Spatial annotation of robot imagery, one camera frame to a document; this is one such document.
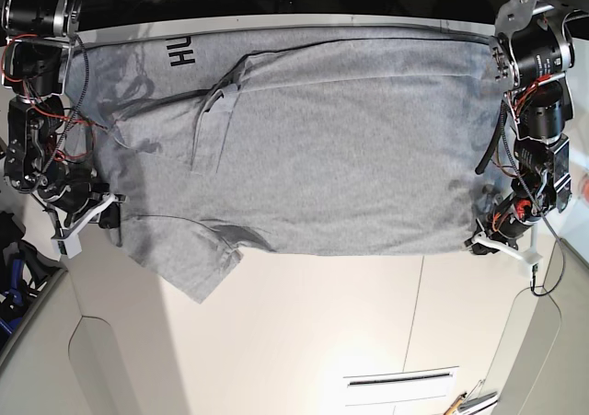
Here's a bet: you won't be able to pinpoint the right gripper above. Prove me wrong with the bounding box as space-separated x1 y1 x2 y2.
38 177 125 231

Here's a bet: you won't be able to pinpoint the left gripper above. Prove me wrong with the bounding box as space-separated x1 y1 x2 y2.
464 198 538 256

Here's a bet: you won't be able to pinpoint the grey T-shirt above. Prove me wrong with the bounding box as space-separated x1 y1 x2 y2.
66 28 502 302

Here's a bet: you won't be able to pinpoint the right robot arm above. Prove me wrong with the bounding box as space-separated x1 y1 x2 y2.
1 0 123 234

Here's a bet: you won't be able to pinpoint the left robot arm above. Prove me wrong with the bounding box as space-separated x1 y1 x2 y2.
465 0 588 255

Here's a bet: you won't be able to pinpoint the blue and black equipment pile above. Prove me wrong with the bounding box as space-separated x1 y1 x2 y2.
1 211 61 347

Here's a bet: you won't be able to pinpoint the orange object at right edge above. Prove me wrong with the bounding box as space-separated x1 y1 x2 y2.
578 175 589 204

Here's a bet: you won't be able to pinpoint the white vent panel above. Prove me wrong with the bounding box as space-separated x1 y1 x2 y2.
343 366 459 407

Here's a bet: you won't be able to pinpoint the tools at bottom edge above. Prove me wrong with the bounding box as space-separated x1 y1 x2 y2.
444 379 499 415

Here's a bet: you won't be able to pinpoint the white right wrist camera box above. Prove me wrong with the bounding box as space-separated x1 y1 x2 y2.
51 235 82 259

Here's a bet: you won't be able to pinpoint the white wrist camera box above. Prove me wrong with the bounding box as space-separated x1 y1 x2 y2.
520 250 543 278
51 235 82 259

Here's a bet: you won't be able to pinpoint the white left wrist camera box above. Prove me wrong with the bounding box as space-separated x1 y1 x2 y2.
520 250 543 278

